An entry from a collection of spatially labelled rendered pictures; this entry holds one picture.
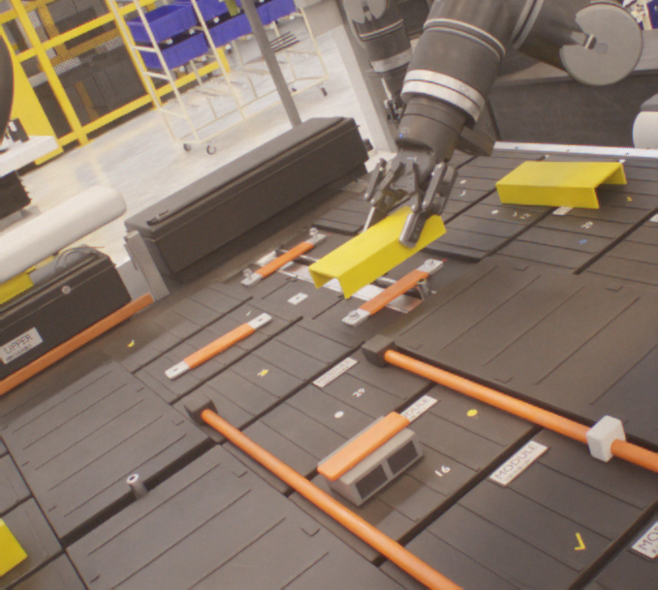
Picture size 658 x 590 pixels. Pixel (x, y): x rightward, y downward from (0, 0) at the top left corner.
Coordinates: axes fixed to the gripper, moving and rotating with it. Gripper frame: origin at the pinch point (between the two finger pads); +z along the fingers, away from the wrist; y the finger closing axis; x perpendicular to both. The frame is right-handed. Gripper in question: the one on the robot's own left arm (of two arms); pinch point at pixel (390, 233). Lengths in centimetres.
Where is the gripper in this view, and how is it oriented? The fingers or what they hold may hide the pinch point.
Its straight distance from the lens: 103.0
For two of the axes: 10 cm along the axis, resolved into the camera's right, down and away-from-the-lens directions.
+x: 7.7, 3.3, 5.5
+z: -3.6, 9.3, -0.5
